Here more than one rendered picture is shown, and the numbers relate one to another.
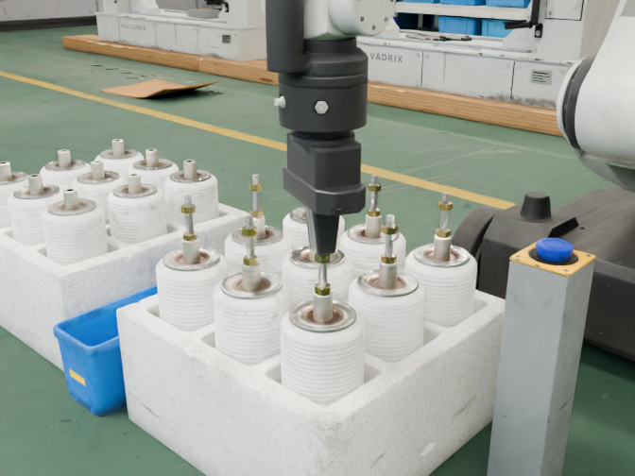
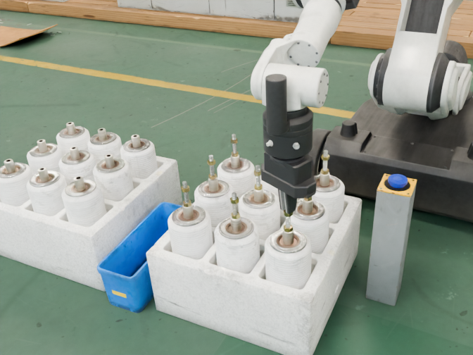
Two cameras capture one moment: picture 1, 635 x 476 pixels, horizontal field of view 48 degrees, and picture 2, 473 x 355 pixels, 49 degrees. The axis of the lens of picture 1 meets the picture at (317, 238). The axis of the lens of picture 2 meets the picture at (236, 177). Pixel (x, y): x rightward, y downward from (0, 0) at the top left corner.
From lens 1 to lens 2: 43 cm
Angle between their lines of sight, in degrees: 17
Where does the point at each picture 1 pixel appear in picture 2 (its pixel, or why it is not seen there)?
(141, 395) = (167, 296)
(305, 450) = (295, 313)
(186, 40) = not seen: outside the picture
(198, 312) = (201, 246)
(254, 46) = not seen: outside the picture
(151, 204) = (125, 172)
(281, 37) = (279, 117)
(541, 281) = (395, 200)
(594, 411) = not seen: hidden behind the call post
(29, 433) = (102, 334)
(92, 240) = (99, 206)
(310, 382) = (290, 277)
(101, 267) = (110, 222)
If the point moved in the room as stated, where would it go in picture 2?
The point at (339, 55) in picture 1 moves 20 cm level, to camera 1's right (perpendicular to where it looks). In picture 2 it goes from (303, 117) to (407, 98)
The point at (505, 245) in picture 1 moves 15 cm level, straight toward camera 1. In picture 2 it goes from (336, 156) to (346, 183)
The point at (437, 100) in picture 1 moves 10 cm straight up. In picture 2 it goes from (224, 23) to (222, 7)
